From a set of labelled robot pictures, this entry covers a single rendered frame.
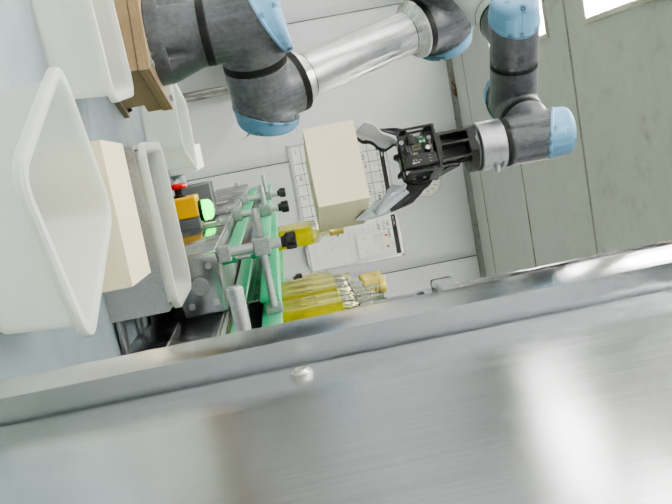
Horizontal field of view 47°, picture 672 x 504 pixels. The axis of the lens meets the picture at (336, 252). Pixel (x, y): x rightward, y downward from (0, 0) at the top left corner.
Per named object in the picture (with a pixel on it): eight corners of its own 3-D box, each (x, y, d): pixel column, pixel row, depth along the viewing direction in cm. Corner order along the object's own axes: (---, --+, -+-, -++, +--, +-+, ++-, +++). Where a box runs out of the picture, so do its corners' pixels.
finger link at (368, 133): (344, 104, 117) (401, 126, 117) (343, 118, 123) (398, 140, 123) (336, 122, 117) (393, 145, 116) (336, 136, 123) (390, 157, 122)
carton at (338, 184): (302, 129, 114) (352, 119, 114) (305, 163, 130) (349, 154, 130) (318, 207, 112) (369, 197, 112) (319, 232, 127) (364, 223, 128)
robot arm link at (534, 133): (558, 136, 126) (578, 164, 120) (492, 149, 126) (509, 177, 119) (560, 93, 121) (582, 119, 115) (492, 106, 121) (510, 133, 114)
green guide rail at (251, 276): (231, 309, 127) (280, 300, 127) (230, 303, 126) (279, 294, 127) (255, 209, 299) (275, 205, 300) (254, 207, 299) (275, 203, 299)
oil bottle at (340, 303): (239, 357, 129) (366, 331, 130) (232, 324, 128) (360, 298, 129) (240, 347, 134) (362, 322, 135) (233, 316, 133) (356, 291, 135)
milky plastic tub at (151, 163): (114, 324, 102) (180, 311, 103) (73, 154, 99) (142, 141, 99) (137, 297, 119) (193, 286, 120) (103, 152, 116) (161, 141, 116)
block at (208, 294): (184, 320, 122) (229, 311, 122) (171, 261, 120) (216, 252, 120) (187, 315, 125) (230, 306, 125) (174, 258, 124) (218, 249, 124)
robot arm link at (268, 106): (209, 57, 141) (445, -38, 159) (227, 129, 150) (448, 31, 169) (239, 79, 132) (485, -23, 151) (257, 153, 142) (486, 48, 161)
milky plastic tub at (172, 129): (126, 75, 159) (168, 67, 159) (149, 107, 181) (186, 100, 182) (141, 158, 157) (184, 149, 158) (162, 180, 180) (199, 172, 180)
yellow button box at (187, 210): (166, 236, 160) (201, 229, 161) (158, 200, 159) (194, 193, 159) (170, 231, 167) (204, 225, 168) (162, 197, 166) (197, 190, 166)
